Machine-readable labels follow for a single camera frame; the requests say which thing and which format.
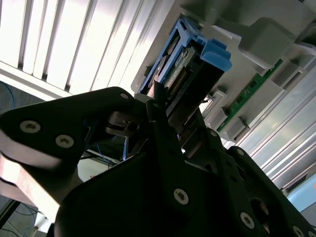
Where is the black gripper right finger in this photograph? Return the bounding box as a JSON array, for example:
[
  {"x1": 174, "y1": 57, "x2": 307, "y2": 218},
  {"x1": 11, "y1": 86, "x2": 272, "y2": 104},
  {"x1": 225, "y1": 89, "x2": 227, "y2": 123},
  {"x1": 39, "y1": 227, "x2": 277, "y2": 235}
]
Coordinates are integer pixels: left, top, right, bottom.
[{"x1": 195, "y1": 111, "x2": 316, "y2": 237}]

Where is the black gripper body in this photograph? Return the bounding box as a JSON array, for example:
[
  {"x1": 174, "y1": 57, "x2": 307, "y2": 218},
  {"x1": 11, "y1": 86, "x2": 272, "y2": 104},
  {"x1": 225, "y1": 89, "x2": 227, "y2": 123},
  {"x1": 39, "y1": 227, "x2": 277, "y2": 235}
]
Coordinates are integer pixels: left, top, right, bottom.
[{"x1": 54, "y1": 150, "x2": 247, "y2": 237}]

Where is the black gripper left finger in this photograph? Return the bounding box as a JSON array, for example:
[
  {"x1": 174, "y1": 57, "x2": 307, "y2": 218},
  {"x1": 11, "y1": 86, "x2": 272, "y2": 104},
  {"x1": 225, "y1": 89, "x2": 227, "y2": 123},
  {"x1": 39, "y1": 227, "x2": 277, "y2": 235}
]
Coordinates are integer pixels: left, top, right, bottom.
[{"x1": 0, "y1": 80, "x2": 192, "y2": 213}]

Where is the hard disk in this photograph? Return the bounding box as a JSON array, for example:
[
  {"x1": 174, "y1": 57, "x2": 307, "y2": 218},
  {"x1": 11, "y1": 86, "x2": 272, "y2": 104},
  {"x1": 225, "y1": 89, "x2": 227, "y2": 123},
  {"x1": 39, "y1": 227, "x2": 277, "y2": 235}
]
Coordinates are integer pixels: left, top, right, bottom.
[{"x1": 138, "y1": 18, "x2": 233, "y2": 139}]

